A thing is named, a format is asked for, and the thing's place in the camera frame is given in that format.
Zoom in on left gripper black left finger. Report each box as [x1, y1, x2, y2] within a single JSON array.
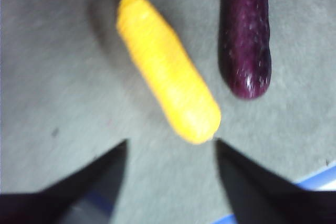
[[0, 140, 128, 224]]

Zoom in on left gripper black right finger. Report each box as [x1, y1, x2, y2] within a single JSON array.
[[215, 140, 336, 224]]

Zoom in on yellow corn cob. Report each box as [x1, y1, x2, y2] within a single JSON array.
[[116, 0, 222, 145]]

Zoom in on purple eggplant with green stem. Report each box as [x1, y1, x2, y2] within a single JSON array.
[[218, 0, 272, 101]]

